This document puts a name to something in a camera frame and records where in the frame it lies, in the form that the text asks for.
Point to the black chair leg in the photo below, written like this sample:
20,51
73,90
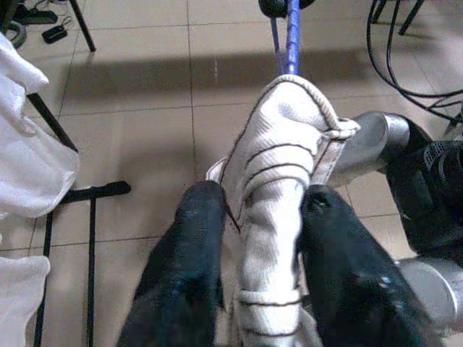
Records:
412,18

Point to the cream jacket with dark stitching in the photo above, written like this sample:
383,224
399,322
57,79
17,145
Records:
275,144

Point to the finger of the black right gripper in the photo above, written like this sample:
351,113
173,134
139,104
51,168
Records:
305,3
273,7

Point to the white printed shirt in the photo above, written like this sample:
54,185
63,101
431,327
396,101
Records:
32,162

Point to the silver black robot leg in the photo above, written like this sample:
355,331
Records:
416,180

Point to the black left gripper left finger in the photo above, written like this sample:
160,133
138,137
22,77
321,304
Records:
181,260

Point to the metal clothes rack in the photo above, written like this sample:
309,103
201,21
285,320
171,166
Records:
92,253

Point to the black power adapter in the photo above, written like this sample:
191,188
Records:
55,34

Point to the purple plastic hanger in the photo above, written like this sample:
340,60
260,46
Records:
293,36

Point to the black metal bar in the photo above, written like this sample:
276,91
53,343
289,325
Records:
54,123

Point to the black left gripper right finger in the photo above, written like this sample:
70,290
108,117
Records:
347,260

